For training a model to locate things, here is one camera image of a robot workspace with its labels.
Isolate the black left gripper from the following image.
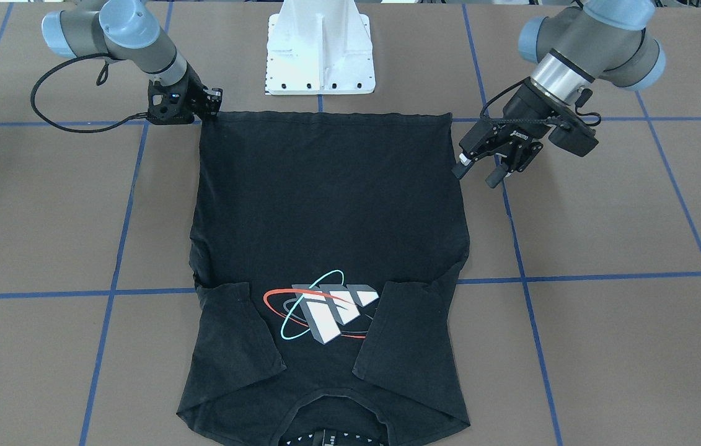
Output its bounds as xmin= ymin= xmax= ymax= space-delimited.
xmin=452 ymin=84 xmax=559 ymax=189

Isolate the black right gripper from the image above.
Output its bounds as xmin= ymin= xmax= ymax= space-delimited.
xmin=186 ymin=78 xmax=224 ymax=120

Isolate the black printed t-shirt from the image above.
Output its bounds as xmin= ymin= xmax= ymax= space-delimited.
xmin=177 ymin=111 xmax=470 ymax=445

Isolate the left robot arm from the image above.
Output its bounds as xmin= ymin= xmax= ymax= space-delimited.
xmin=452 ymin=1 xmax=667 ymax=188

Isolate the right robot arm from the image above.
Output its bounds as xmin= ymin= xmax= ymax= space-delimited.
xmin=30 ymin=1 xmax=223 ymax=129

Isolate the blue tape line lengthwise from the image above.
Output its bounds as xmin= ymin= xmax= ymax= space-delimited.
xmin=462 ymin=3 xmax=565 ymax=446
xmin=77 ymin=0 xmax=174 ymax=446

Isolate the brown table mat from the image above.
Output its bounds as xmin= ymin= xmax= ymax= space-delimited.
xmin=0 ymin=2 xmax=701 ymax=445

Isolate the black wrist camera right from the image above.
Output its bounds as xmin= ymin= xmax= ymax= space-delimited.
xmin=146 ymin=78 xmax=195 ymax=125

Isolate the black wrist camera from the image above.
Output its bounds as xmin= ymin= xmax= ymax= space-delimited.
xmin=146 ymin=78 xmax=195 ymax=125
xmin=549 ymin=114 xmax=599 ymax=156

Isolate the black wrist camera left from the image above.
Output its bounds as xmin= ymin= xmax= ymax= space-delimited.
xmin=549 ymin=114 xmax=599 ymax=156

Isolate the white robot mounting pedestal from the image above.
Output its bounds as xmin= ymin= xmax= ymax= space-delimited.
xmin=265 ymin=1 xmax=376 ymax=95

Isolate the black braided cable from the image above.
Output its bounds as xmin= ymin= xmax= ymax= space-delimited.
xmin=30 ymin=52 xmax=152 ymax=134

